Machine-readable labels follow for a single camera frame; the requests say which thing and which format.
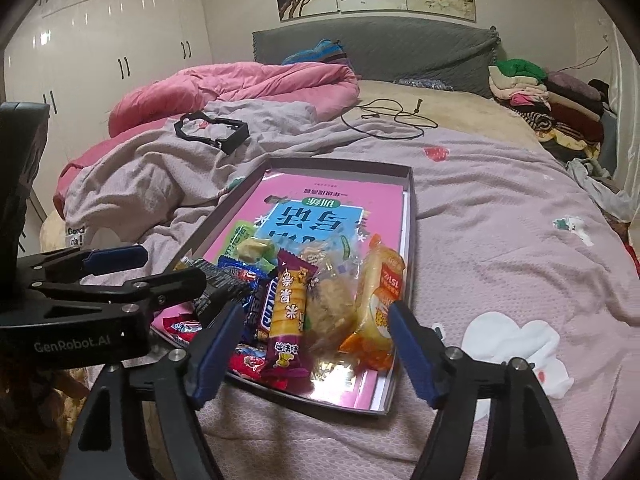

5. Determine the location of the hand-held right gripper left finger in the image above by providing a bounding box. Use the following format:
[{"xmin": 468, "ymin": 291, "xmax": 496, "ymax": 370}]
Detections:
[{"xmin": 60, "ymin": 301, "xmax": 247, "ymax": 480}]

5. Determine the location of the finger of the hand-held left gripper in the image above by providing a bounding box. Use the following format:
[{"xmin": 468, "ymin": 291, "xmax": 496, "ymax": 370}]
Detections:
[
  {"xmin": 15, "ymin": 244, "xmax": 149, "ymax": 285},
  {"xmin": 27, "ymin": 265, "xmax": 208, "ymax": 320}
]

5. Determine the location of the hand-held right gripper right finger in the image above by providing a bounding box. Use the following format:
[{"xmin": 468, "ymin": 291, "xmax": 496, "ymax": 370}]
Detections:
[{"xmin": 387, "ymin": 300, "xmax": 576, "ymax": 480}]

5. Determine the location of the red white candy wrapper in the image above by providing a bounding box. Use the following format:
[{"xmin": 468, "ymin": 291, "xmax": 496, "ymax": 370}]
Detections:
[{"xmin": 165, "ymin": 312, "xmax": 206, "ymax": 343}]

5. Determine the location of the black green snack packet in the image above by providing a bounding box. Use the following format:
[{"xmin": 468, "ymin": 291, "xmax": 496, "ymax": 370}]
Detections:
[{"xmin": 175, "ymin": 257, "xmax": 251, "ymax": 326}]

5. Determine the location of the orange snack packet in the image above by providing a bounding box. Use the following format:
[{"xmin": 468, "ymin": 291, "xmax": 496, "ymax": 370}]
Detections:
[{"xmin": 340, "ymin": 234, "xmax": 407, "ymax": 372}]

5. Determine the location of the brown chocolate bar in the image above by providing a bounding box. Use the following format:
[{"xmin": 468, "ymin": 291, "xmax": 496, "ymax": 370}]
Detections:
[{"xmin": 240, "ymin": 275, "xmax": 281, "ymax": 346}]

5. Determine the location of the blue cookie packet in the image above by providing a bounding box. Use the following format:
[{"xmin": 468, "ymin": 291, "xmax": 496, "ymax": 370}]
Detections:
[{"xmin": 216, "ymin": 255, "xmax": 273, "ymax": 291}]

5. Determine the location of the purple biscuit packet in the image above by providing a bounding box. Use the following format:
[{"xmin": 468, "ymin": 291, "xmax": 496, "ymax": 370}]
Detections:
[{"xmin": 260, "ymin": 249, "xmax": 317, "ymax": 391}]

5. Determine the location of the green candy packet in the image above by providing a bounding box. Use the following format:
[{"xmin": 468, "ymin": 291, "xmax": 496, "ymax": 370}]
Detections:
[{"xmin": 225, "ymin": 220, "xmax": 278, "ymax": 263}]

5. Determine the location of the clear meat floss cake packet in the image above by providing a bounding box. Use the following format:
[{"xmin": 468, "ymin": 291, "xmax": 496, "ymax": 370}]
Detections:
[{"xmin": 300, "ymin": 237, "xmax": 368, "ymax": 361}]

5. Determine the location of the shallow dark cardboard box tray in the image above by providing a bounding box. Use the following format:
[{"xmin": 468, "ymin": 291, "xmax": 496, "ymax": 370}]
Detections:
[{"xmin": 150, "ymin": 157, "xmax": 416, "ymax": 416}]

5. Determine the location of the pink book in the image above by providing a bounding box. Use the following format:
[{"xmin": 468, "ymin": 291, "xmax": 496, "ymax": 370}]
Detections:
[{"xmin": 152, "ymin": 175, "xmax": 406, "ymax": 408}]

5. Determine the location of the purple printed blanket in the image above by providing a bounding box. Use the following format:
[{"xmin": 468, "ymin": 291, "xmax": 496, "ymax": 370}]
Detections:
[{"xmin": 62, "ymin": 100, "xmax": 640, "ymax": 480}]

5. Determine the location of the pink quilt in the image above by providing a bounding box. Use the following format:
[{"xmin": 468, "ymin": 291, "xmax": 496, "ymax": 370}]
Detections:
[{"xmin": 59, "ymin": 62, "xmax": 361, "ymax": 211}]

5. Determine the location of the white wardrobe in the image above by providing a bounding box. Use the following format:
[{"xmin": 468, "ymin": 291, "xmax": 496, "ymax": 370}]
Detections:
[{"xmin": 0, "ymin": 0, "xmax": 213, "ymax": 221}]

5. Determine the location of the grey floral cloth bundle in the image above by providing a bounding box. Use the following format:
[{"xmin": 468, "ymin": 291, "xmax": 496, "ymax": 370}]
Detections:
[{"xmin": 565, "ymin": 157, "xmax": 626, "ymax": 211}]

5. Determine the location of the patterned blue pillow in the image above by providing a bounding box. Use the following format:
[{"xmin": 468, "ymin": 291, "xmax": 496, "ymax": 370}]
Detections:
[{"xmin": 394, "ymin": 77, "xmax": 453, "ymax": 92}]

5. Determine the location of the blue knit garment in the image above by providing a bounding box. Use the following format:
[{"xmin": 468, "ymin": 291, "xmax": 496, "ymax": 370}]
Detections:
[{"xmin": 281, "ymin": 39, "xmax": 353, "ymax": 67}]

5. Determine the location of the pile of folded clothes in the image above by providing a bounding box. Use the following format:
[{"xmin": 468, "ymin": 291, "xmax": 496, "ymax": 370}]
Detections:
[{"xmin": 487, "ymin": 58, "xmax": 613, "ymax": 153}]

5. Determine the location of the grey headboard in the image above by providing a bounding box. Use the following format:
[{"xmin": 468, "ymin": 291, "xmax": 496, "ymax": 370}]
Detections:
[{"xmin": 251, "ymin": 16, "xmax": 501, "ymax": 98}]

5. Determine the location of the white curtain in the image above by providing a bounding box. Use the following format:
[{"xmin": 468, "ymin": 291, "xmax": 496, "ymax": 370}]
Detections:
[{"xmin": 607, "ymin": 20, "xmax": 640, "ymax": 201}]

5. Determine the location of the black plastic frame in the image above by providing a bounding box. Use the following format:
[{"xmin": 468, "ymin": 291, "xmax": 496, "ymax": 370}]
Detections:
[{"xmin": 174, "ymin": 111, "xmax": 250, "ymax": 156}]

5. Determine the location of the black cable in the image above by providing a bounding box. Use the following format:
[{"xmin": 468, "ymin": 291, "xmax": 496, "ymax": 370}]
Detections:
[{"xmin": 341, "ymin": 98, "xmax": 438, "ymax": 141}]

